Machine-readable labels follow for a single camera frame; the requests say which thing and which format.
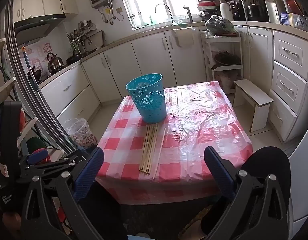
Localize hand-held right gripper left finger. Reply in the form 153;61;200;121
20;147;104;240

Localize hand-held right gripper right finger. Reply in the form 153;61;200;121
203;146;293;240

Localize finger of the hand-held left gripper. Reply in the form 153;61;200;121
18;160;78;180
24;148;91;167

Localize long wooden chopstick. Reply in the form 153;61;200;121
152;127;167;180

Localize bundle of wooden chopsticks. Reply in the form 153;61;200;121
139;123;159;175

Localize blue perforated plastic basket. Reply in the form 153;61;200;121
125;73;168;124

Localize clear patterned waste bin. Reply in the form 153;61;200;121
65;118;98;148

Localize red white checked tablecloth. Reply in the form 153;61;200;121
95;81;253;205

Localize black wok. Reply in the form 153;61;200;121
28;66;42;84

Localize small white wooden stool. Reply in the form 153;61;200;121
233;79;274;133

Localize steel kettle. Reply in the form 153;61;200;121
46;52;64;72

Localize white storage rack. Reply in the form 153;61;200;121
201;30;243;90

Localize dark wok in rack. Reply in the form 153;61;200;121
211;52;241;70

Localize range hood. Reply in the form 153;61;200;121
13;14;66;39

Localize cutting board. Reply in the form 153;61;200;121
84;30;104;50

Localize white lower kitchen cabinets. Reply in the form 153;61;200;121
39;25;209;120

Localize white drawer cabinet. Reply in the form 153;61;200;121
244;26;308;143

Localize white hanging cloth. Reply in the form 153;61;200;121
172;27;195;47

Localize white upper cabinets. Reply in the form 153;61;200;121
13;0;79;23

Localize green plastic bag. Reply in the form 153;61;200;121
205;15;238;36

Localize chrome sink faucet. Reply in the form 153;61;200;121
154;3;176;26

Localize black tap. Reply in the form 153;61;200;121
183;6;194;23

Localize white thermos jug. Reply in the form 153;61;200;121
219;0;235;22

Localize black pot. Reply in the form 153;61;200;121
247;4;266;21

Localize blue packet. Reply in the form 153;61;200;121
280;12;296;27

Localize stack of dishes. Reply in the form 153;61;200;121
196;0;219;20

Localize white electric kettle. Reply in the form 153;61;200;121
263;0;286;23

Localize kitchen window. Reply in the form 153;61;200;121
116;0;214;29

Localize red pan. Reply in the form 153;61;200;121
286;0;303;15

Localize silver sliding door frame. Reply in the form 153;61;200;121
5;0;79;155

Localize blue mop handle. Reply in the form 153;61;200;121
21;46;32;75

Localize pink wall stickers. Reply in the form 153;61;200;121
26;42;53;68

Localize wall utensil rack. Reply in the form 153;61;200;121
66;20;97;45

